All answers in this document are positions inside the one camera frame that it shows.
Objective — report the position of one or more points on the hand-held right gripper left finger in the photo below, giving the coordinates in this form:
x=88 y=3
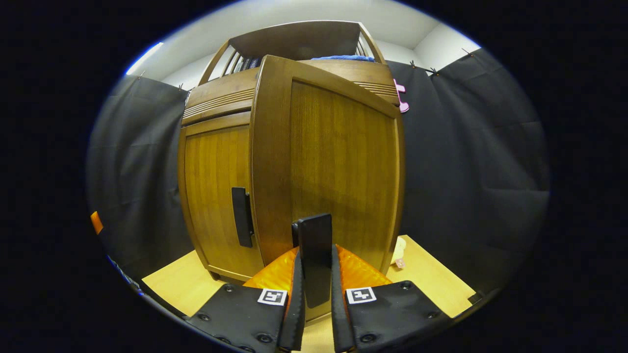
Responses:
x=297 y=314

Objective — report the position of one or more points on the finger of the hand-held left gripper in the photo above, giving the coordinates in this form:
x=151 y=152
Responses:
x=96 y=222

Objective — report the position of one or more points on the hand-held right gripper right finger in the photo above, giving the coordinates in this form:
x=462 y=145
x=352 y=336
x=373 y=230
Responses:
x=337 y=318

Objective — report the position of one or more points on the wooden cabinet door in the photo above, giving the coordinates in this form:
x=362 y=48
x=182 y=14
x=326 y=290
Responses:
x=343 y=162
x=211 y=186

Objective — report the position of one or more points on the wooden double-door shoe cabinet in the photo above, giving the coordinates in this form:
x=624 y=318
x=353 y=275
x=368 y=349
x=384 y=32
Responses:
x=299 y=41

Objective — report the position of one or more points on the small cream toy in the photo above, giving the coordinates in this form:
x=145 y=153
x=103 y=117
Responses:
x=398 y=249

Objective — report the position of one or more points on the black backdrop cloth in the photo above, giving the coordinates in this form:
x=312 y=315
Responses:
x=471 y=171

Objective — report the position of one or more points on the grey book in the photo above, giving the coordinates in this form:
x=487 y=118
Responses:
x=239 y=65

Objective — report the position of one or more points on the blue folded towel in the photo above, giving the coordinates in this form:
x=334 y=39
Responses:
x=343 y=58

